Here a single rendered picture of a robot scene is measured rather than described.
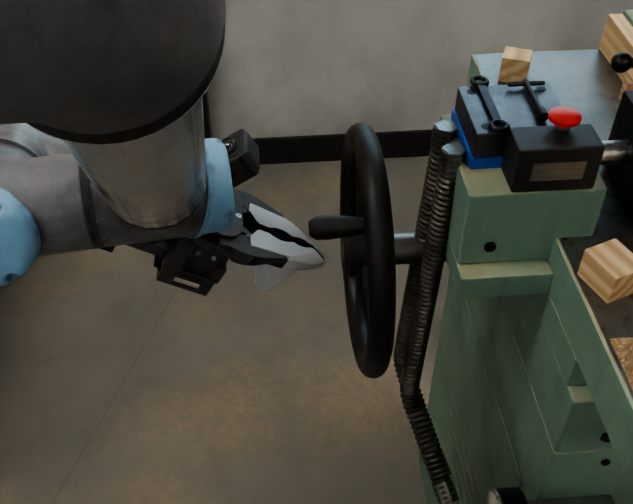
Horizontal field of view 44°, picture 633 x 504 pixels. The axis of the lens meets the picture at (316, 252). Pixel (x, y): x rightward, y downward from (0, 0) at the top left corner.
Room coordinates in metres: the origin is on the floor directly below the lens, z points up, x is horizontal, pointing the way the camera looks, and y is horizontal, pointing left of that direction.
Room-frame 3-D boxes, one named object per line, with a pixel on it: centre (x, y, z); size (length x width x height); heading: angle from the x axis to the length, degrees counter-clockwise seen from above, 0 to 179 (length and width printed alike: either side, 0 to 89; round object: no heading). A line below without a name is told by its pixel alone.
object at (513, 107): (0.64, -0.20, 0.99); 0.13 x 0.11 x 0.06; 5
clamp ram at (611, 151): (0.65, -0.30, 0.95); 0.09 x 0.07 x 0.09; 5
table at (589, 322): (0.65, -0.29, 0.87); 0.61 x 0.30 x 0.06; 5
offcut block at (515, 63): (0.89, -0.25, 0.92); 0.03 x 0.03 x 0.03; 72
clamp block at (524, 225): (0.65, -0.20, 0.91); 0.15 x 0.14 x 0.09; 5
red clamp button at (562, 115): (0.61, -0.23, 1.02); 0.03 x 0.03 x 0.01
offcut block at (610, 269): (0.52, -0.27, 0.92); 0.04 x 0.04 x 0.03; 25
